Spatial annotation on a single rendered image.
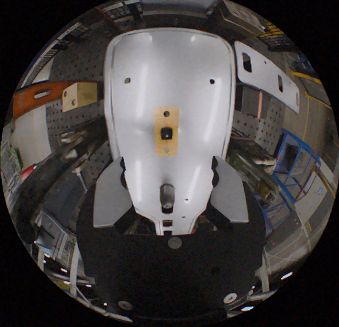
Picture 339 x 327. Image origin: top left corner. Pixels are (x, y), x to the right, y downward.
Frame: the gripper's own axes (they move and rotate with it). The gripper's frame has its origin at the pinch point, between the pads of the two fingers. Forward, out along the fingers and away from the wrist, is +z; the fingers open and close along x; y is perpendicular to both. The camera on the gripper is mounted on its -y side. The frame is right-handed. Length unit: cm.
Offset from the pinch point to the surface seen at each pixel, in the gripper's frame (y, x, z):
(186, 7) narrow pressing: -26.7, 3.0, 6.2
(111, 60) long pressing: -13.5, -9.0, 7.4
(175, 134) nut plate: 0.2, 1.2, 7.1
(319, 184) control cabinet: 155, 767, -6
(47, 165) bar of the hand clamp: -1.5, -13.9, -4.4
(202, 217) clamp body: 38.3, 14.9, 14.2
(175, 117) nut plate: -2.6, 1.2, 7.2
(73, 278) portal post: 322, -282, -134
